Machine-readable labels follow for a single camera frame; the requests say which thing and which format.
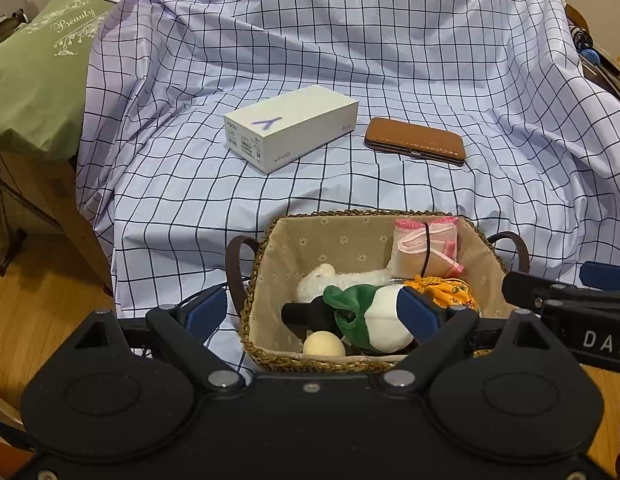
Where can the white fluffy plush toy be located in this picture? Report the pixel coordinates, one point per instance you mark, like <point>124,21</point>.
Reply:
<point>330,280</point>

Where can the green and white plush toy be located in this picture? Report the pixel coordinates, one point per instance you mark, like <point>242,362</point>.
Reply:
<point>385,320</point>

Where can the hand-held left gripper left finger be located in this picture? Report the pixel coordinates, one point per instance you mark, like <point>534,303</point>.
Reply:
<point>210,306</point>

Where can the woven basket with fabric liner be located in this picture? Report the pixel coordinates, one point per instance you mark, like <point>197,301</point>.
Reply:
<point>300,245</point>

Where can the cluttered wooden shelf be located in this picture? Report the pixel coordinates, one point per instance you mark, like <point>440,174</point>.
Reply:
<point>605,75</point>

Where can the white cardboard box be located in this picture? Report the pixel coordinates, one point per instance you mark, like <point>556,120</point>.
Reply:
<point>290,125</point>

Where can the black mushroom-shaped object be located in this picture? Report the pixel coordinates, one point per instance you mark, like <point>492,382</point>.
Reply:
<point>310,312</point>

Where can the orange printed cloth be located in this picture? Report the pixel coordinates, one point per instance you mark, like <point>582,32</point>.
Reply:
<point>450,292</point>

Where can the pink face mask bundle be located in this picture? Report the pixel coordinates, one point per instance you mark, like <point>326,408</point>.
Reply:
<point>415,250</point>

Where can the checked white cloth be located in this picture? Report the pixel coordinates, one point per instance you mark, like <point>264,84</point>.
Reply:
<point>340,50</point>

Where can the blue ball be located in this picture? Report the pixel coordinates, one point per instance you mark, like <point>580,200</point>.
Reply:
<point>590,56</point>

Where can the brown leather case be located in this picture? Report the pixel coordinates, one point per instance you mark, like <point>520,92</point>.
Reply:
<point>415,140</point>

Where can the green cushion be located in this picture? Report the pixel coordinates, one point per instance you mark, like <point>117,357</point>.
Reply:
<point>35,85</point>

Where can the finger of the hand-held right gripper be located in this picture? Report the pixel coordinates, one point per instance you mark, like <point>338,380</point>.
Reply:
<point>590,330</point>
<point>605,276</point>

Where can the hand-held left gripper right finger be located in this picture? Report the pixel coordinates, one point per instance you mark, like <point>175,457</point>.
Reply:
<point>417,310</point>

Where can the beige ball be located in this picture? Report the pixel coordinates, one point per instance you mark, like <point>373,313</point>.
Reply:
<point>324,345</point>

